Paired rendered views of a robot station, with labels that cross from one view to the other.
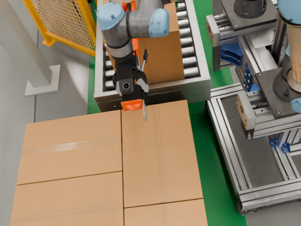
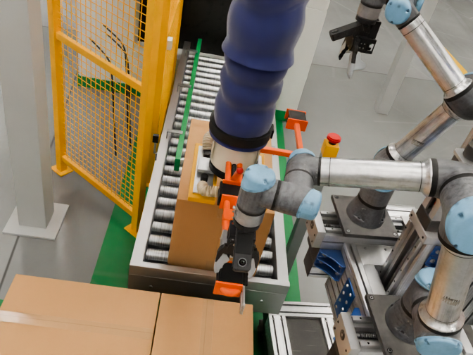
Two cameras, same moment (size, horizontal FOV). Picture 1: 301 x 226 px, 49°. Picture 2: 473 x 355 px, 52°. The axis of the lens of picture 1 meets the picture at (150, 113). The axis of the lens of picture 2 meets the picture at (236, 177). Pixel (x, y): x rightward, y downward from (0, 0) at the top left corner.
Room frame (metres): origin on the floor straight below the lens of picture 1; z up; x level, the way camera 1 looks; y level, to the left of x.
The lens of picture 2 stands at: (-0.12, 0.34, 2.26)
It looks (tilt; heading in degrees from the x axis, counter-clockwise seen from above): 38 degrees down; 343
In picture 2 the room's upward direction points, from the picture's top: 14 degrees clockwise
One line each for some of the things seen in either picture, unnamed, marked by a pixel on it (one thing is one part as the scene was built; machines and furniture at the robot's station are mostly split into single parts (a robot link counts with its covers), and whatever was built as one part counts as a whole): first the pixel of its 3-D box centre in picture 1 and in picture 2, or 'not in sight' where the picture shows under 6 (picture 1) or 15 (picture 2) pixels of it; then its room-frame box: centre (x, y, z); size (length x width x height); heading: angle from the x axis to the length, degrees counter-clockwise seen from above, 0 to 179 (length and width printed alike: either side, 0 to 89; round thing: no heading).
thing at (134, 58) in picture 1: (125, 61); (243, 232); (0.75, 0.03, 1.36); 0.09 x 0.08 x 0.12; 170
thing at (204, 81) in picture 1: (151, 89); (210, 277); (1.22, -0.05, 0.58); 0.70 x 0.03 x 0.06; 81
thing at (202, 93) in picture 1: (154, 99); (206, 292); (1.22, -0.05, 0.48); 0.70 x 0.03 x 0.15; 81
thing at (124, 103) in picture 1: (131, 96); (228, 277); (0.73, 0.05, 1.20); 0.08 x 0.07 x 0.05; 171
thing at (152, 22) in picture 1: (149, 19); (296, 196); (0.73, -0.07, 1.51); 0.11 x 0.11 x 0.08; 71
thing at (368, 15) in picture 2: not in sight; (368, 10); (1.44, -0.44, 1.74); 0.08 x 0.08 x 0.05
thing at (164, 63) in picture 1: (144, 26); (222, 194); (1.58, -0.11, 0.75); 0.60 x 0.40 x 0.40; 170
